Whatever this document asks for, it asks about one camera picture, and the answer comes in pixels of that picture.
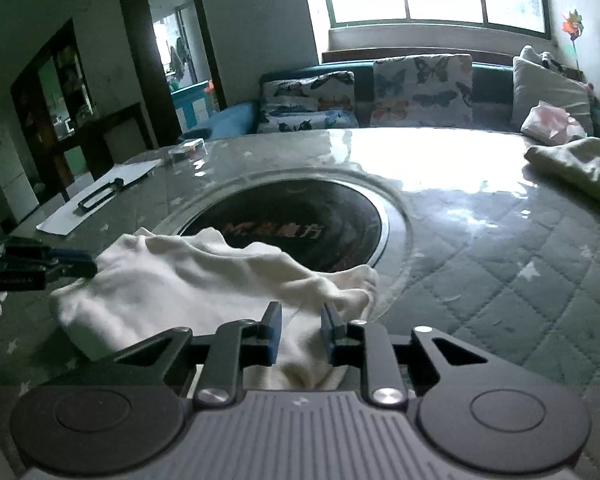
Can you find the cream crumpled cloth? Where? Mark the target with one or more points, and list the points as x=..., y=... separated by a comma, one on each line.
x=580, y=165

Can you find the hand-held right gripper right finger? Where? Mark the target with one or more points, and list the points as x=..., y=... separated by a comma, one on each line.
x=330, y=330

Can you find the long butterfly print cushion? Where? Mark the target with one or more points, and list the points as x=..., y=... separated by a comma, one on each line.
x=305, y=100

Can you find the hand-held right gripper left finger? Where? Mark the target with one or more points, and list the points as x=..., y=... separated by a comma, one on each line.
x=275, y=330

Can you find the white plush toy black spots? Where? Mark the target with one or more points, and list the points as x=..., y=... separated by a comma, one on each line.
x=530, y=54

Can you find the white shirt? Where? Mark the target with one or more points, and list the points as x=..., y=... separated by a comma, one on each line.
x=180, y=280

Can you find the square butterfly print cushion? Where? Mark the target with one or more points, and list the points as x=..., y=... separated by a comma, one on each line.
x=420, y=90

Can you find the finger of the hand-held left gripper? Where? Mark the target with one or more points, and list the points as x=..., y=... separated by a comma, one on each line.
x=55, y=257
x=70, y=271

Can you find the dark door frame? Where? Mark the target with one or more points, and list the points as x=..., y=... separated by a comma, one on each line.
x=135, y=35

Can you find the teal sofa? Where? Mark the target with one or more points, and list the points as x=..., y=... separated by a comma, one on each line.
x=490, y=85

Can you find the black loop-shaped tool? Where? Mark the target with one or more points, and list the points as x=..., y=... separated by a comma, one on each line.
x=117, y=183

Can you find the colourful pinwheel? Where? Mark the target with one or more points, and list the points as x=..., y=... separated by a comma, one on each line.
x=572, y=25

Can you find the white paper sheet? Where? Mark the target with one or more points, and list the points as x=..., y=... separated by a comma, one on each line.
x=130, y=170

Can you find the hanging clothes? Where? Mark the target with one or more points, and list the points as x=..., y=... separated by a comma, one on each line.
x=177, y=57

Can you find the grey pillow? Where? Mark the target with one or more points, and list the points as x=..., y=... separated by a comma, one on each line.
x=545, y=85

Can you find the round black built-in cooktop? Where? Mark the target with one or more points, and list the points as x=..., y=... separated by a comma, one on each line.
x=305, y=215

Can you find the pink white crumpled cloth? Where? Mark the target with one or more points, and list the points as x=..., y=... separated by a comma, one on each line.
x=547, y=120

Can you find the dark wooden cabinet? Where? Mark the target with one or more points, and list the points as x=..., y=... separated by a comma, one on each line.
x=30, y=110

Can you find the teal and white cabinet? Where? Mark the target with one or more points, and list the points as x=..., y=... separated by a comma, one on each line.
x=190, y=105

